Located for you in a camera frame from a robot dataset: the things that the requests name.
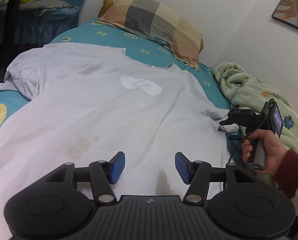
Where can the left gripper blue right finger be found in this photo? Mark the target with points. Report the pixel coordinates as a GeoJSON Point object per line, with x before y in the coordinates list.
{"type": "Point", "coordinates": [196, 174]}

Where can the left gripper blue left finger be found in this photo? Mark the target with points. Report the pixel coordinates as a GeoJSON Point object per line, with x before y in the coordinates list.
{"type": "Point", "coordinates": [103, 175]}

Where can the white t-shirt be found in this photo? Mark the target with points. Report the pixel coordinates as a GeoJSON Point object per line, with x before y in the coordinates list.
{"type": "Point", "coordinates": [88, 102]}

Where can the dark red sleeve forearm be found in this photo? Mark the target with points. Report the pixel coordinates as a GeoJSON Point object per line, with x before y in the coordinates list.
{"type": "Point", "coordinates": [286, 176]}

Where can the person's right hand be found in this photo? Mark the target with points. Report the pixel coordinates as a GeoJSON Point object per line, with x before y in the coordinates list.
{"type": "Point", "coordinates": [275, 150]}

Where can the light green fleece blanket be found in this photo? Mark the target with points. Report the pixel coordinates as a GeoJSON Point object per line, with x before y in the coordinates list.
{"type": "Point", "coordinates": [246, 92]}

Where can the teal patterned bed sheet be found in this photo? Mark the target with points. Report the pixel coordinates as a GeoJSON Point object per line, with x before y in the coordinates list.
{"type": "Point", "coordinates": [137, 48]}

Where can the white and black table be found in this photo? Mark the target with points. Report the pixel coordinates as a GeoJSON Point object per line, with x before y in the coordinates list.
{"type": "Point", "coordinates": [8, 24]}

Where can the checkered pillow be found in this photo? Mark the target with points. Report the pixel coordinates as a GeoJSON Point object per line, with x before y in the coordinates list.
{"type": "Point", "coordinates": [156, 22]}

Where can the grey folded cloth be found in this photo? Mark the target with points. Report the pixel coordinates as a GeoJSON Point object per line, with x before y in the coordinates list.
{"type": "Point", "coordinates": [41, 6]}

